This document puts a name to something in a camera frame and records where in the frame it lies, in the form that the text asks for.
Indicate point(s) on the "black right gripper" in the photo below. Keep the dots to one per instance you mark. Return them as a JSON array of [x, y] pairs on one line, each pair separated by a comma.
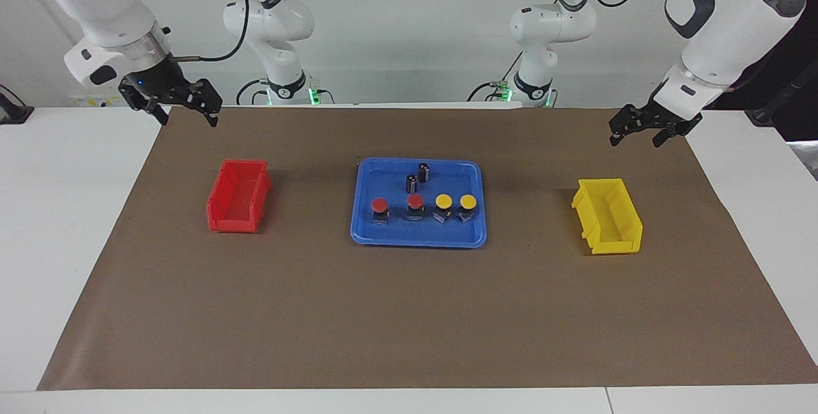
[[163, 85]]

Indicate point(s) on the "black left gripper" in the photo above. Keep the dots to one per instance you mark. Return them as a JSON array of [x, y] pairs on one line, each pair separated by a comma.
[[652, 117]]

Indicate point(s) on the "yellow push button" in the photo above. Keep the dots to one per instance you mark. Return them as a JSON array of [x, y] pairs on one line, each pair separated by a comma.
[[468, 202], [443, 201]]

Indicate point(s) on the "red push button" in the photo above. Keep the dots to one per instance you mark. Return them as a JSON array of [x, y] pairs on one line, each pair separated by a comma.
[[415, 201], [380, 204]]

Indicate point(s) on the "yellow plastic bin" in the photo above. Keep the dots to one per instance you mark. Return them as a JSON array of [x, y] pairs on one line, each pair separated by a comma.
[[610, 219]]

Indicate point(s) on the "red plastic bin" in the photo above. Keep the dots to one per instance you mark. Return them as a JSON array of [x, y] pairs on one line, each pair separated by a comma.
[[238, 200]]

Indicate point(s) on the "black tripod stand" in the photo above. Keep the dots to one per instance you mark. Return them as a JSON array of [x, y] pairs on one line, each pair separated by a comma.
[[783, 98]]

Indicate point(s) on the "black table clamp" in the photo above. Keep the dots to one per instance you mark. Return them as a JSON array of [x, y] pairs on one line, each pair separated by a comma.
[[13, 110]]

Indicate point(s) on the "black cylindrical capacitor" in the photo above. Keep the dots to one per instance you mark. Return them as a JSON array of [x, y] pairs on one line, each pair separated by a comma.
[[411, 184], [424, 172]]

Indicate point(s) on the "blue plastic tray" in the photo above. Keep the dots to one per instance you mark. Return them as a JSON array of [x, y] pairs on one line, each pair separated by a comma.
[[396, 232]]

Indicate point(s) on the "brown paper mat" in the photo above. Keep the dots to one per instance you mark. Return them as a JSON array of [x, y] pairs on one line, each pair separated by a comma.
[[409, 318]]

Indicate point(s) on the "white wall outlet box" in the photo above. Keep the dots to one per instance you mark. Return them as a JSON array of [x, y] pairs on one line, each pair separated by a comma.
[[89, 101]]

